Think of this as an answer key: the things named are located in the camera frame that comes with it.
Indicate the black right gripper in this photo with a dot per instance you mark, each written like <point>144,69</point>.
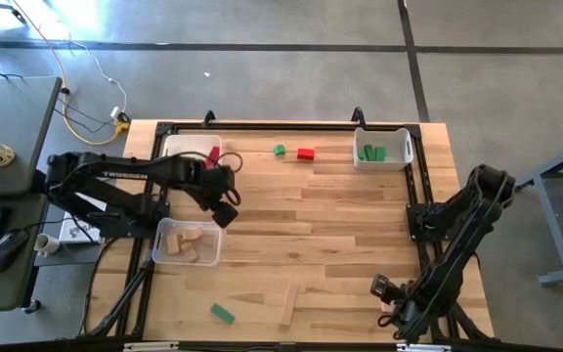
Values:
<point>406,313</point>

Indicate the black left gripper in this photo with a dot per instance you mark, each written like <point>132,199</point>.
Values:
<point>215,188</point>

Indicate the wooden rectangular block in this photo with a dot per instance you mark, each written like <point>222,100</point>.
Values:
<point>173,243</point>
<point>189,252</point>

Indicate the green half-cylinder block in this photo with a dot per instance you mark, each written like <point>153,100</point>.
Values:
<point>279,150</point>

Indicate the long wooden plank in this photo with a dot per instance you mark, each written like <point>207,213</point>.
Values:
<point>289,305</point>

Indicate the red rectangular block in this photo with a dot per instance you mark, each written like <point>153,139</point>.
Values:
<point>305,154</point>

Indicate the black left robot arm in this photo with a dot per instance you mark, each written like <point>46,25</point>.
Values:
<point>115,168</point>

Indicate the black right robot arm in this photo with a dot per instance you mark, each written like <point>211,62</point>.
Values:
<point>457,244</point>

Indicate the clear plastic bin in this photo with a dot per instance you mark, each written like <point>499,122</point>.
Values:
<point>211,255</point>

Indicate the white plastic bin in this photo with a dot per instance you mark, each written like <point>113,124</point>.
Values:
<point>396,146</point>
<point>184,144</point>

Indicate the black clamp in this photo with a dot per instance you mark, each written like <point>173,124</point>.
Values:
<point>358,116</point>
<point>209,117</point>

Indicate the white printed sheet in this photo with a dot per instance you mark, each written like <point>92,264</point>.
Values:
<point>73,230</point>

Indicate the grey metal stand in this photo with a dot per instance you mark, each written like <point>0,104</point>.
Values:
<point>552,230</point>

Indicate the white mug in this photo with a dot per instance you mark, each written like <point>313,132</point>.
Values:
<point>47,244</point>

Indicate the black caster wheel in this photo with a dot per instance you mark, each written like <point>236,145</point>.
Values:
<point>32,307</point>

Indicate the black computer mouse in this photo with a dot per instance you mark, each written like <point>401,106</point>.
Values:
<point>8,249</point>

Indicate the grey desk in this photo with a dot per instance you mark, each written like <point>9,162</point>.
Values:
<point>12,112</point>

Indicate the silver bracket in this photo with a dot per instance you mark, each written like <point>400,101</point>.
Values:
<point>152,347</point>
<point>423,348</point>

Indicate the black aluminium table frame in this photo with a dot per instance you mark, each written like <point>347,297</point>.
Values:
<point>262,128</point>

